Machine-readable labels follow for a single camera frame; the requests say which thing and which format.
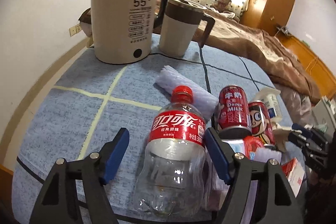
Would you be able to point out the red milk can cartoon face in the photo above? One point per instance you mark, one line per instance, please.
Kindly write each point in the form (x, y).
(260, 122)

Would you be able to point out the red white milk carton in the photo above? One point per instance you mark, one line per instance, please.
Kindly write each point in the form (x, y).
(294, 173)

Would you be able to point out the purple foam net sleeve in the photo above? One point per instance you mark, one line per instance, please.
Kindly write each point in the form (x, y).
(169, 79)

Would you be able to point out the white yogurt bottle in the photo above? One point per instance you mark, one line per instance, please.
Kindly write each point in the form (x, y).
(269, 97)

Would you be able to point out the wall power socket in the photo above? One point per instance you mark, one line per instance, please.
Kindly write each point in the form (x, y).
(75, 29)

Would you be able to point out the brown teddy bear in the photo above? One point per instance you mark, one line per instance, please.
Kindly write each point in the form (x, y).
(220, 5)

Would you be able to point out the cream brown lidded mug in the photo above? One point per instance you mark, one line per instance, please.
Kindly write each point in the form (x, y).
(180, 22)

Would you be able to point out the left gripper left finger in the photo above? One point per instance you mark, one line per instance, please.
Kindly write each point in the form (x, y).
(58, 202)

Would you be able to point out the Coca-Cola plastic bottle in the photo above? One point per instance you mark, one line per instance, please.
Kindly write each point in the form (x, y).
(171, 180)

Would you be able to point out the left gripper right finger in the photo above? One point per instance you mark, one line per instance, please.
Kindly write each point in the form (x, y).
(275, 200)

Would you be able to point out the red milk can plain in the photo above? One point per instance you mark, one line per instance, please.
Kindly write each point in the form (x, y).
(232, 119)

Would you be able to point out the wooden bed headboard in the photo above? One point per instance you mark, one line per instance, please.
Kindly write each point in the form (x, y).
(312, 64)

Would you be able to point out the cream electric kettle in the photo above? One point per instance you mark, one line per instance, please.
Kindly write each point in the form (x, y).
(122, 29)

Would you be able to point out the brown bed blanket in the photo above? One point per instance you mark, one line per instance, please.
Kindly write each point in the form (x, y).
(265, 50)

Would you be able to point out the clear cup with red lid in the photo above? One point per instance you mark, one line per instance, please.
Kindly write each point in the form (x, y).
(246, 146)

